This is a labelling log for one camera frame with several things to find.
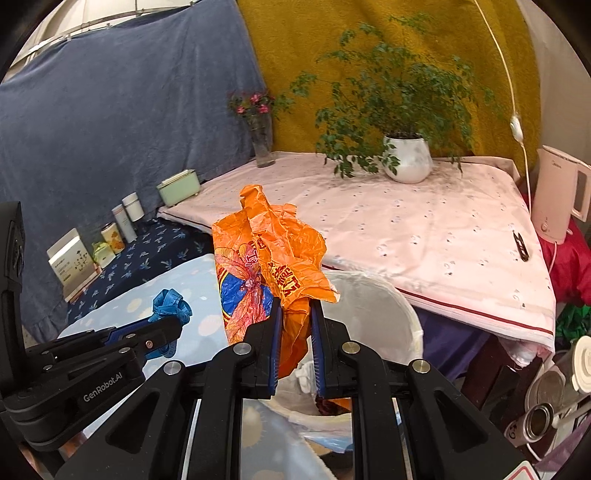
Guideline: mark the glass vase with pink flowers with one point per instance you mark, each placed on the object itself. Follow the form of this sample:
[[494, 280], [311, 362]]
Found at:
[[264, 147]]

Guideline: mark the white cardboard box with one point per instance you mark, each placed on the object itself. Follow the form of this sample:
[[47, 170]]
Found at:
[[74, 263]]

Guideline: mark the navy leaf print cloth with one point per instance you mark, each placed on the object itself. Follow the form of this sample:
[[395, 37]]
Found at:
[[152, 249]]

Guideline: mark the pale green storage box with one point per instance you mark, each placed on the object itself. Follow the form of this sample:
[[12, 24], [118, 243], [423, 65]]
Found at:
[[179, 189]]

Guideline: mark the wide white canister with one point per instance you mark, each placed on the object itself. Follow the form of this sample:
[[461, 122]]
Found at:
[[133, 207]]

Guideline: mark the pink electric kettle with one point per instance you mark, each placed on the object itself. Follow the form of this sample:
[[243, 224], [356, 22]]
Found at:
[[554, 194]]

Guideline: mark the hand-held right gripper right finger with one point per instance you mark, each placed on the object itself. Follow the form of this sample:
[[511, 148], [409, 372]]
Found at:
[[316, 353]]

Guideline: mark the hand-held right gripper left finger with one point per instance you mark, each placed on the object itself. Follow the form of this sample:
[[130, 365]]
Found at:
[[276, 344]]

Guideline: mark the light blue dotted tablecloth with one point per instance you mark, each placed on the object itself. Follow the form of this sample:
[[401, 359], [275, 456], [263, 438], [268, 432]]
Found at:
[[198, 286]]

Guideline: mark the blue curtain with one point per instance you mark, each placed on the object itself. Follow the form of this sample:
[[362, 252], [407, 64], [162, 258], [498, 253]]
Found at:
[[115, 115]]

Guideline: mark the green snack packet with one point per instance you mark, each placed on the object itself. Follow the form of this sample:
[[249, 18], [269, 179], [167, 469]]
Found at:
[[103, 256]]

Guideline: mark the small black scissors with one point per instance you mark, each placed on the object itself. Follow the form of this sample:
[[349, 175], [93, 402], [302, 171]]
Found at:
[[521, 247]]

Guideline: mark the yellow printed tin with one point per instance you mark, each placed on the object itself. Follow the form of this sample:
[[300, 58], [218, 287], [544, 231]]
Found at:
[[112, 237]]

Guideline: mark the blue wrapper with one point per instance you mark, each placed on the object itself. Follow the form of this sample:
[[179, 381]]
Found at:
[[171, 304]]

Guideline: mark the orange printed plastic bag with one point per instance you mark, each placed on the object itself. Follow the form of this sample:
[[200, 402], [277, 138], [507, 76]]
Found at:
[[277, 240]]

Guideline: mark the dark purple cloth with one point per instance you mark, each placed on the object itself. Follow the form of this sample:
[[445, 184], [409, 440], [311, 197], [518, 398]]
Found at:
[[448, 341]]

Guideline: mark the tall slim white canister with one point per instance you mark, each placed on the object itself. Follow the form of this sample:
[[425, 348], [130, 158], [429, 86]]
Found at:
[[124, 226]]

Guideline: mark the open metal can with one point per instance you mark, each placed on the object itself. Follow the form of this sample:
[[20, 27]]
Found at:
[[538, 422]]

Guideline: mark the white trash bin with liner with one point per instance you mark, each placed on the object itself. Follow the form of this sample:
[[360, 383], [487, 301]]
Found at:
[[383, 314]]

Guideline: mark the yellow curtain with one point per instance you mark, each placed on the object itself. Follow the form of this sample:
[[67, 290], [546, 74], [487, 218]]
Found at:
[[300, 37]]

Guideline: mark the pink table cloth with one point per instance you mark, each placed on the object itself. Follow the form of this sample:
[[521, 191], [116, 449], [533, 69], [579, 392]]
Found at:
[[415, 240]]

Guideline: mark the green plastic bag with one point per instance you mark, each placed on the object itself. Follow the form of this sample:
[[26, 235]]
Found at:
[[575, 323]]

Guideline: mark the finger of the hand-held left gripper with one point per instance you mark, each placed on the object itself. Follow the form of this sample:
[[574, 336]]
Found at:
[[131, 330], [101, 383]]

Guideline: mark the green plant in white pot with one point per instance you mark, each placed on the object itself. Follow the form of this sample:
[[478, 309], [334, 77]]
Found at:
[[408, 159]]

